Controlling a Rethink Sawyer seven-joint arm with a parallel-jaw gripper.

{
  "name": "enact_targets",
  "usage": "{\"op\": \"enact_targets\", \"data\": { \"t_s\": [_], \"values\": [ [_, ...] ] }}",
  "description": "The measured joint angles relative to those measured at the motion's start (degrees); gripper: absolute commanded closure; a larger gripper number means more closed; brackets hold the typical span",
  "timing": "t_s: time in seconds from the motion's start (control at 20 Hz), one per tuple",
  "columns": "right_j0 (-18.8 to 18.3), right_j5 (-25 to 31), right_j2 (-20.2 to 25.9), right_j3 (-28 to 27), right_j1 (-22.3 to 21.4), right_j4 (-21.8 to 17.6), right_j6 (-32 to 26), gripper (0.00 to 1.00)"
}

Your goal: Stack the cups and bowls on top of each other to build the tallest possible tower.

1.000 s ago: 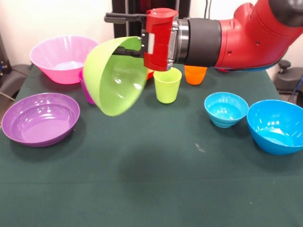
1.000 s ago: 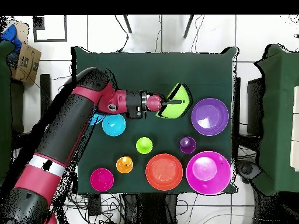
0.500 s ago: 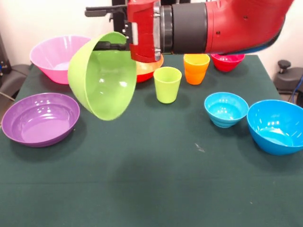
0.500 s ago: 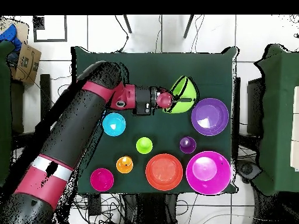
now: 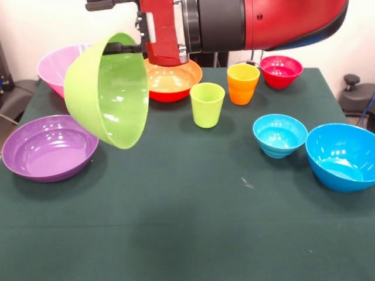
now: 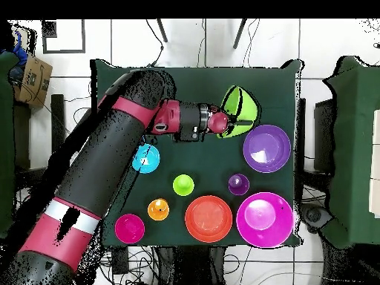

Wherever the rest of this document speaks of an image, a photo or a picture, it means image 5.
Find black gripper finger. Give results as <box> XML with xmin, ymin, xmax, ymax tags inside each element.
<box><xmin>84</xmin><ymin>0</ymin><xmax>141</xmax><ymax>12</ymax></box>
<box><xmin>102</xmin><ymin>42</ymin><xmax>144</xmax><ymax>56</ymax></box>

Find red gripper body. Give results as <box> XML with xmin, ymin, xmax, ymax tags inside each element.
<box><xmin>139</xmin><ymin>0</ymin><xmax>191</xmax><ymax>68</ymax></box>

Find green bowl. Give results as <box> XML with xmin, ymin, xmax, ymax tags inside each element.
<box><xmin>63</xmin><ymin>32</ymin><xmax>150</xmax><ymax>150</ymax></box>

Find purple bowl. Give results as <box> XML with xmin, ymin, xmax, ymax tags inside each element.
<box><xmin>1</xmin><ymin>114</ymin><xmax>100</xmax><ymax>183</ymax></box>

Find orange bowl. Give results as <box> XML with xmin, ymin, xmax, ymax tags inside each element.
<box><xmin>143</xmin><ymin>57</ymin><xmax>203</xmax><ymax>103</ymax></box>

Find large pink bowl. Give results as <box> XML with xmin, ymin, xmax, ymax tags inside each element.
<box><xmin>36</xmin><ymin>43</ymin><xmax>94</xmax><ymax>100</ymax></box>

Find green cup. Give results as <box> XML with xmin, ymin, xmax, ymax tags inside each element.
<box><xmin>189</xmin><ymin>82</ymin><xmax>226</xmax><ymax>129</ymax></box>

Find orange cup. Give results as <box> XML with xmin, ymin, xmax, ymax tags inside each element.
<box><xmin>227</xmin><ymin>63</ymin><xmax>261</xmax><ymax>105</ymax></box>

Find dark grey stand base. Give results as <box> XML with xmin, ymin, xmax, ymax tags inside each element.
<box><xmin>342</xmin><ymin>74</ymin><xmax>375</xmax><ymax>132</ymax></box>
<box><xmin>0</xmin><ymin>78</ymin><xmax>39</xmax><ymax>124</ymax></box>

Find black device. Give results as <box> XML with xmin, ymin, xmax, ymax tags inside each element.
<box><xmin>0</xmin><ymin>40</ymin><xmax>14</xmax><ymax>99</ymax></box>

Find small red bowl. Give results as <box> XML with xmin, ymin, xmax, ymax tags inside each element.
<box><xmin>260</xmin><ymin>55</ymin><xmax>304</xmax><ymax>89</ymax></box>

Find small blue bowl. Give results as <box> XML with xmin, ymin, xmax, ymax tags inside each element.
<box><xmin>253</xmin><ymin>114</ymin><xmax>309</xmax><ymax>159</ymax></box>

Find dark green tablecloth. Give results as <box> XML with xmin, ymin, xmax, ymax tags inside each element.
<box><xmin>0</xmin><ymin>66</ymin><xmax>375</xmax><ymax>281</ymax></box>

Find large blue bowl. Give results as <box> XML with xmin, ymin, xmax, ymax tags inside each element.
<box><xmin>305</xmin><ymin>123</ymin><xmax>375</xmax><ymax>193</ymax></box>

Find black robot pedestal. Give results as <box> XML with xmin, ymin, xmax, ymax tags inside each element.
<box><xmin>189</xmin><ymin>51</ymin><xmax>237</xmax><ymax>68</ymax></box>

